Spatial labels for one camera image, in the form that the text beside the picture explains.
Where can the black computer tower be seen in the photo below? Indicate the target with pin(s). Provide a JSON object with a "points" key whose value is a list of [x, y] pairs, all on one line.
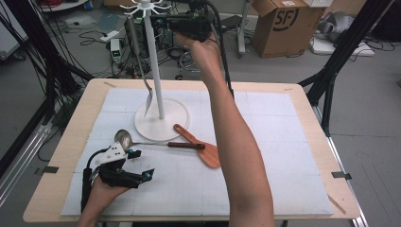
{"points": [[135, 38]]}

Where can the tan tape strip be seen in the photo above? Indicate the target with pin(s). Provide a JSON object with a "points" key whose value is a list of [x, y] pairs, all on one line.
{"points": [[336, 204]]}

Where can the person's left hand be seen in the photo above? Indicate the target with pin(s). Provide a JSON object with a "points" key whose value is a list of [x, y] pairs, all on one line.
{"points": [[101, 198]]}

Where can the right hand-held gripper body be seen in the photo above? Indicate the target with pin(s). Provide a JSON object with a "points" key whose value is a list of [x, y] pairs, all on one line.
{"points": [[192, 26]]}

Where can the steel spatula turner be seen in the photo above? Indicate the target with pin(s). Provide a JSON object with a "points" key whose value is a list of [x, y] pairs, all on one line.
{"points": [[138, 63]]}

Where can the brown cardboard box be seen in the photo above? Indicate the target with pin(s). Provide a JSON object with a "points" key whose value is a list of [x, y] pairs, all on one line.
{"points": [[283, 28]]}

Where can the white utensil rack stand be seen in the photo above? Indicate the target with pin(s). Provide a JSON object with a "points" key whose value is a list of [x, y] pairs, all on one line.
{"points": [[154, 63]]}

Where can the white metal post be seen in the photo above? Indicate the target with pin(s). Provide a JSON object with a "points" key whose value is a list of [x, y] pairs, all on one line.
{"points": [[242, 28]]}

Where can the wooden rice paddle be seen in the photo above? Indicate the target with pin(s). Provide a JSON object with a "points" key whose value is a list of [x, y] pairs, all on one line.
{"points": [[208, 156]]}

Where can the black flat laptop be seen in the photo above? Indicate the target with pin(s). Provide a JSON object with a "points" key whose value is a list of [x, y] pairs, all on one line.
{"points": [[231, 22]]}

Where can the aluminium rail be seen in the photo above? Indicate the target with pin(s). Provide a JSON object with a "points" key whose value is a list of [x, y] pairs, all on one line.
{"points": [[22, 157], [346, 176]]}

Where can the black tape strip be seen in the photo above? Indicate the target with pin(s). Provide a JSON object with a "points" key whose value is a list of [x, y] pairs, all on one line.
{"points": [[50, 169], [341, 175]]}

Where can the white power strip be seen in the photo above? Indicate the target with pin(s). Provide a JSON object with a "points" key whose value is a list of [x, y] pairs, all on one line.
{"points": [[109, 35]]}

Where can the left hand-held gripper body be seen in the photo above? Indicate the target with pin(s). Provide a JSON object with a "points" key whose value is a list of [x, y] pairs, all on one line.
{"points": [[118, 176]]}

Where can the white device with green display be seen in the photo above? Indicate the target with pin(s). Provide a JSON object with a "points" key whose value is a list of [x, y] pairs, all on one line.
{"points": [[115, 50]]}

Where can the light wooden table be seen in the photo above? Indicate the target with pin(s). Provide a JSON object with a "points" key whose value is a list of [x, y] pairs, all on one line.
{"points": [[72, 126]]}

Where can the grey bag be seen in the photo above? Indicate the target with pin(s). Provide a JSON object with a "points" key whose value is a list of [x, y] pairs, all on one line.
{"points": [[335, 25]]}

